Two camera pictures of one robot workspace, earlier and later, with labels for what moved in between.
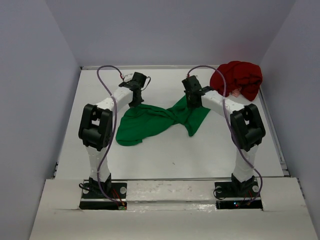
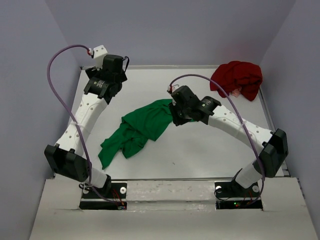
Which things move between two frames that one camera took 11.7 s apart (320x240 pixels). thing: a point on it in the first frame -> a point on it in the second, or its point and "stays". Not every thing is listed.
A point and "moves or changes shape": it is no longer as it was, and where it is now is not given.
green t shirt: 142,123 moves or changes shape
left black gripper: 136,103 -> 93,72
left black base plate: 118,193 stays
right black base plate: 246,189 stays
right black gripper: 190,104 -> 174,106
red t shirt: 240,77 stays
